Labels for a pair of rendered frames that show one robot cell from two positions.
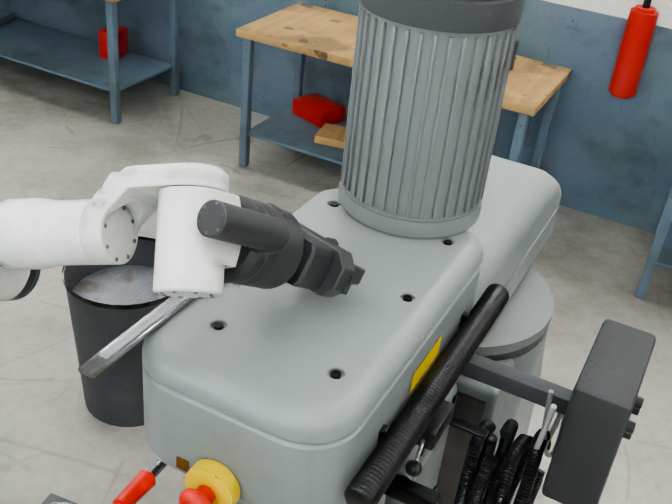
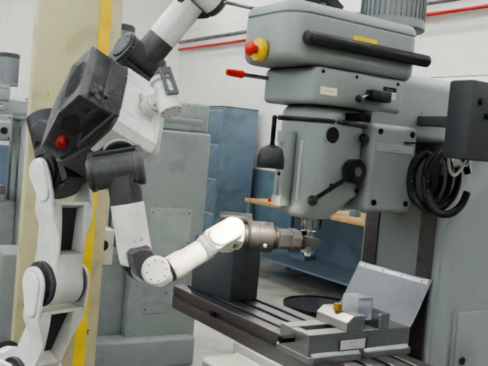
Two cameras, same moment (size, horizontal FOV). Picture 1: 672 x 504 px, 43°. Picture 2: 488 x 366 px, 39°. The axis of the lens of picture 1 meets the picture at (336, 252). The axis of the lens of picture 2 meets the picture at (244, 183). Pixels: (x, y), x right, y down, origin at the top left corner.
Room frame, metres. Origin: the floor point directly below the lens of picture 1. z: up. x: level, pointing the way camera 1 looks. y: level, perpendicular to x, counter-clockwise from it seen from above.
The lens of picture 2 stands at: (-0.98, -0.90, 1.50)
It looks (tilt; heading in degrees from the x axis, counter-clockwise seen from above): 3 degrees down; 32
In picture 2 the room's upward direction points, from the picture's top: 5 degrees clockwise
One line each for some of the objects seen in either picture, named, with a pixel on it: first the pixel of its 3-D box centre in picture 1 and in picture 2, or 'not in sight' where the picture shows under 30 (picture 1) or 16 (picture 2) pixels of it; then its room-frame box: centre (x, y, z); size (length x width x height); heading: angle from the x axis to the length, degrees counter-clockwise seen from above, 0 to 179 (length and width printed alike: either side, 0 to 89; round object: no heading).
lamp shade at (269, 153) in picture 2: not in sight; (271, 156); (0.59, 0.01, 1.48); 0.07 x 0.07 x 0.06
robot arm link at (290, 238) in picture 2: not in sight; (277, 239); (0.78, 0.08, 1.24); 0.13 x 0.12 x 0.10; 42
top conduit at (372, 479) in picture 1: (437, 379); (369, 49); (0.81, -0.14, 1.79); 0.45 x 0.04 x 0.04; 156
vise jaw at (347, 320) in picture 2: not in sight; (340, 317); (0.70, -0.18, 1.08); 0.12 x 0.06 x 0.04; 65
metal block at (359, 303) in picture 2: not in sight; (357, 306); (0.75, -0.20, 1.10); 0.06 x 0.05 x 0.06; 65
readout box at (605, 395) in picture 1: (602, 415); (483, 122); (0.98, -0.42, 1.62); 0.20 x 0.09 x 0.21; 156
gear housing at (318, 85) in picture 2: not in sight; (333, 91); (0.88, -0.01, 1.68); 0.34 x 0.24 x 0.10; 156
